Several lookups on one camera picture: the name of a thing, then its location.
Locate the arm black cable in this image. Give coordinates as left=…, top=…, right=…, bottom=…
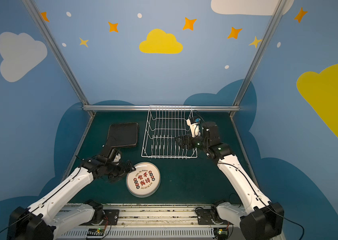
left=0, top=155, right=92, bottom=240
left=192, top=109, right=305, bottom=240

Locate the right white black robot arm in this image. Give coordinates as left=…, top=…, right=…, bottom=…
left=175, top=118, right=284, bottom=240

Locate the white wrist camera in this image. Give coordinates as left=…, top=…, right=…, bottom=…
left=186, top=117, right=201, bottom=138
left=112, top=153, right=121, bottom=164

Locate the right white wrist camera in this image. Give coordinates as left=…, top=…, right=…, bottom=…
left=186, top=117, right=201, bottom=138

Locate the left aluminium frame post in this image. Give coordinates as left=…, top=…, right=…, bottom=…
left=22, top=0, right=90, bottom=105

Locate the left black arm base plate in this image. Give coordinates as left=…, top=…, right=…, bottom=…
left=97, top=209, right=120, bottom=226

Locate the right small circuit board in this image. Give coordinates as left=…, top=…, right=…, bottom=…
left=213, top=228, right=229, bottom=240

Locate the white wire dish rack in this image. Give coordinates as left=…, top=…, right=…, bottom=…
left=141, top=105, right=197, bottom=159

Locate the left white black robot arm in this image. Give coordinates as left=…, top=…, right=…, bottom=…
left=7, top=147, right=136, bottom=240

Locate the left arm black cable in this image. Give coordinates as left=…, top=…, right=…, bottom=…
left=0, top=155, right=92, bottom=240

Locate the rear aluminium frame rail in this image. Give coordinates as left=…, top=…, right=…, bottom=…
left=83, top=105, right=240, bottom=112

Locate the aluminium frame post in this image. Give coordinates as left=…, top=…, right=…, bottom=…
left=22, top=0, right=90, bottom=105
left=232, top=0, right=288, bottom=111

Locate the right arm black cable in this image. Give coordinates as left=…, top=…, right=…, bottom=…
left=192, top=109, right=305, bottom=240

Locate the small circuit board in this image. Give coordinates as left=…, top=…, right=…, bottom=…
left=213, top=228, right=229, bottom=240
left=86, top=228, right=106, bottom=239

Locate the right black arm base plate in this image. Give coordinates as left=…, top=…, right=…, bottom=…
left=194, top=207, right=239, bottom=225

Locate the left small circuit board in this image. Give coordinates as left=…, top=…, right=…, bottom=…
left=86, top=228, right=106, bottom=239

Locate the front aluminium rail bed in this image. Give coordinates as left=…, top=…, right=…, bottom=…
left=26, top=204, right=286, bottom=240

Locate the right aluminium frame post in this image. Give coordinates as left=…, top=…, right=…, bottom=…
left=232, top=0, right=288, bottom=111

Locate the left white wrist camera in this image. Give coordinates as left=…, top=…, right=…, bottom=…
left=112, top=153, right=121, bottom=164

